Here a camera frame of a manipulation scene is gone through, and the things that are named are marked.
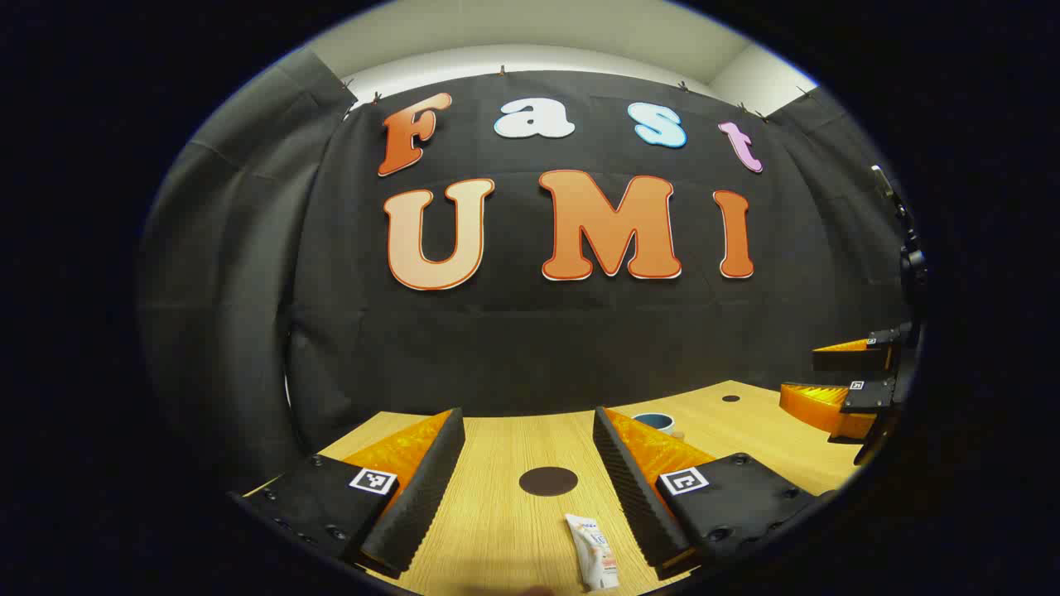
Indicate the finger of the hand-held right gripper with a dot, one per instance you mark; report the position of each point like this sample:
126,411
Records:
865,396
853,356

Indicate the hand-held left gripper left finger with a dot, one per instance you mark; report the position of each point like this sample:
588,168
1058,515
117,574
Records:
418,497

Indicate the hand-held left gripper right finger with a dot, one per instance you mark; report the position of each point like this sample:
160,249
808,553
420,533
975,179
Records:
633,497

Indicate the white toothpaste tube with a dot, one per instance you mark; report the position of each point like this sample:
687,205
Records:
595,555

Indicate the light blue cup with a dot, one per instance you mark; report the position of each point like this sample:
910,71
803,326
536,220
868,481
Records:
654,423

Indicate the brown round coaster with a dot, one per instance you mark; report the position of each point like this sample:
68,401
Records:
548,481

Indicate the wooden desktop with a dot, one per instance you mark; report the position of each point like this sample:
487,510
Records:
497,538

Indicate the black backdrop cloth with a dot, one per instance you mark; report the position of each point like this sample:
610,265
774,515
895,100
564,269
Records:
513,348

